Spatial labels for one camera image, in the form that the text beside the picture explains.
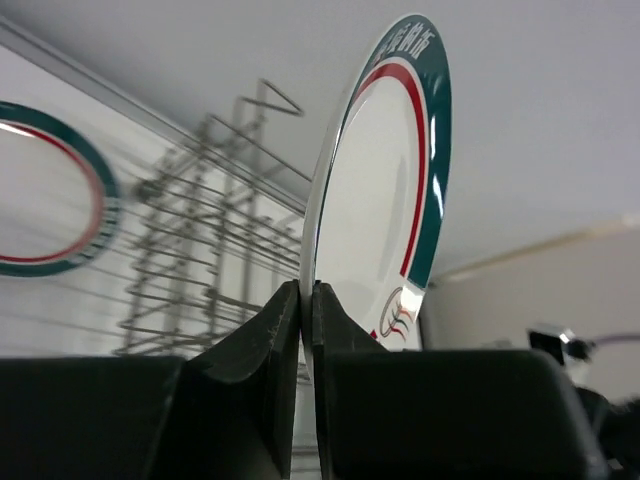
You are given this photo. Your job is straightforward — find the grey wire dish rack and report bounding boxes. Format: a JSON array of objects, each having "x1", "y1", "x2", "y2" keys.
[{"x1": 114, "y1": 78, "x2": 321, "y2": 471}]

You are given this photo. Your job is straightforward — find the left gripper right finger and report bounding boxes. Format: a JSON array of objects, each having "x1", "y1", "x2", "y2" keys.
[{"x1": 311, "y1": 283, "x2": 609, "y2": 479}]

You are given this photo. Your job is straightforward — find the green red rimmed plate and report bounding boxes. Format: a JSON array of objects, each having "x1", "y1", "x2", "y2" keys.
[
  {"x1": 1, "y1": 101, "x2": 123, "y2": 278},
  {"x1": 298, "y1": 12, "x2": 454, "y2": 386}
]

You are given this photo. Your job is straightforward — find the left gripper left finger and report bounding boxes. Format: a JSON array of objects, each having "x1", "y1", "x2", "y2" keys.
[{"x1": 1, "y1": 281, "x2": 300, "y2": 479}]

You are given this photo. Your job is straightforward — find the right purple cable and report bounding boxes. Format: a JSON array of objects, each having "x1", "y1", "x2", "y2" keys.
[{"x1": 589, "y1": 331, "x2": 640, "y2": 347}]

